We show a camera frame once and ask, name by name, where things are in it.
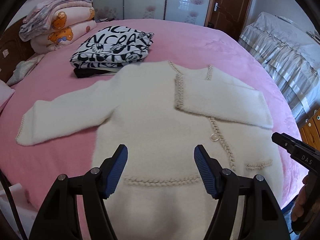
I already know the white fuzzy cardigan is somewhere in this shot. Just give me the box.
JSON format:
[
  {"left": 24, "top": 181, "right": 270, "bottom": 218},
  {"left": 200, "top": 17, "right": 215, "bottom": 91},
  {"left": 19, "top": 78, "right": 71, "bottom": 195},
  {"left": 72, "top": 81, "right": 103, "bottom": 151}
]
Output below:
[{"left": 16, "top": 61, "right": 284, "bottom": 239}]

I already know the person right hand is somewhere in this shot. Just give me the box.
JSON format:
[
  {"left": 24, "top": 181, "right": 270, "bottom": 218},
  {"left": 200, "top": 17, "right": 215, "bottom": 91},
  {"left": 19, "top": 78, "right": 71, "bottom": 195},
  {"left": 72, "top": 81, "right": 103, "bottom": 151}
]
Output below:
[{"left": 291, "top": 175, "right": 309, "bottom": 222}]

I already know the wooden drawer cabinet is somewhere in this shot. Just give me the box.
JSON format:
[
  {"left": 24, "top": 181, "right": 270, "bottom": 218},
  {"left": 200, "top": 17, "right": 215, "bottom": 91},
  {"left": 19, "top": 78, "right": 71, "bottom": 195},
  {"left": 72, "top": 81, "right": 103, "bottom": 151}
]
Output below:
[{"left": 299, "top": 109, "right": 320, "bottom": 150}]

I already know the pink bed blanket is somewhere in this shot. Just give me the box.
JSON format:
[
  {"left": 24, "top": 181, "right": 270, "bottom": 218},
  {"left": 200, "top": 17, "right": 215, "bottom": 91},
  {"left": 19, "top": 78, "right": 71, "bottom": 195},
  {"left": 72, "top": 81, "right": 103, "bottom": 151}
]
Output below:
[{"left": 0, "top": 18, "right": 308, "bottom": 240}]

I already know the grey ruffled furniture cover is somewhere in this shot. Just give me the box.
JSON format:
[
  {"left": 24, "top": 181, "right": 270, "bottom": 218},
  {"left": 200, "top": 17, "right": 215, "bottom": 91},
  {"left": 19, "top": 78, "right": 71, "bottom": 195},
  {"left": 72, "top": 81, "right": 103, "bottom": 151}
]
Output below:
[{"left": 239, "top": 12, "right": 319, "bottom": 123}]

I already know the white pink pillow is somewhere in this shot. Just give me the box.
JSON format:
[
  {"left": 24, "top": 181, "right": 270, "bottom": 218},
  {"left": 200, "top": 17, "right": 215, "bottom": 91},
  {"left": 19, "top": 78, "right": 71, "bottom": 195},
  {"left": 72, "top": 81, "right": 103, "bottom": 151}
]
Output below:
[{"left": 0, "top": 80, "right": 15, "bottom": 112}]

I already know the black folded garment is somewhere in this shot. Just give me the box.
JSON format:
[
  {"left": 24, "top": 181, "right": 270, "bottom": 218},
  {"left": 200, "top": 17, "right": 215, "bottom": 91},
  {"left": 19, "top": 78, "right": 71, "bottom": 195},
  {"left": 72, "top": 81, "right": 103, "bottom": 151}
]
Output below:
[{"left": 74, "top": 68, "right": 116, "bottom": 79}]

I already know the grey crumpled cloth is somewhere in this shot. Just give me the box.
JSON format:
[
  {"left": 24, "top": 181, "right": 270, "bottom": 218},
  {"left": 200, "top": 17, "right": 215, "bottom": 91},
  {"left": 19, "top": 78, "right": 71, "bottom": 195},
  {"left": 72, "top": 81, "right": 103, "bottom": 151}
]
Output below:
[{"left": 7, "top": 60, "right": 37, "bottom": 86}]

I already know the brown wooden door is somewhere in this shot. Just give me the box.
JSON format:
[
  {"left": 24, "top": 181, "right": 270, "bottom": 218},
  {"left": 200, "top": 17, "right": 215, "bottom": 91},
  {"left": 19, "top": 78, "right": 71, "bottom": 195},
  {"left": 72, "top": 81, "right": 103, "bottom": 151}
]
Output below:
[{"left": 208, "top": 0, "right": 250, "bottom": 40}]

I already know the wooden headboard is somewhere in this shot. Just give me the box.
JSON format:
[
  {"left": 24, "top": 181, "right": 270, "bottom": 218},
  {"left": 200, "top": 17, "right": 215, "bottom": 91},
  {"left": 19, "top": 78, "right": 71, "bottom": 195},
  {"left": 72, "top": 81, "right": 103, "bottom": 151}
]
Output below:
[{"left": 0, "top": 18, "right": 35, "bottom": 83}]

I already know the black white graffiti garment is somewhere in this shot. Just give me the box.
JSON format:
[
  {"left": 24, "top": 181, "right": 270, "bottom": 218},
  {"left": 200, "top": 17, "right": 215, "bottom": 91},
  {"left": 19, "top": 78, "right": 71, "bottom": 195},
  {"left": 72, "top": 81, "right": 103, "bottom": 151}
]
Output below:
[{"left": 70, "top": 25, "right": 154, "bottom": 69}]

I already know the pink bear print quilt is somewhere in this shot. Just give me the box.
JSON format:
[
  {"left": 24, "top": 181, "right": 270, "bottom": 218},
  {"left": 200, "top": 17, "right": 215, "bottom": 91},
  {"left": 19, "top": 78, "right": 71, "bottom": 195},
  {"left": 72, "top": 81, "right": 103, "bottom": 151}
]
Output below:
[{"left": 30, "top": 7, "right": 97, "bottom": 54}]

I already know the grey pink folded blanket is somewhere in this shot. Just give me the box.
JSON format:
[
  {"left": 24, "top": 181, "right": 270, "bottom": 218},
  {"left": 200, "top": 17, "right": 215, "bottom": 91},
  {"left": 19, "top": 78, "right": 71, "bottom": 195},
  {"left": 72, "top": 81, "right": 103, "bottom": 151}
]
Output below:
[{"left": 19, "top": 0, "right": 93, "bottom": 42}]

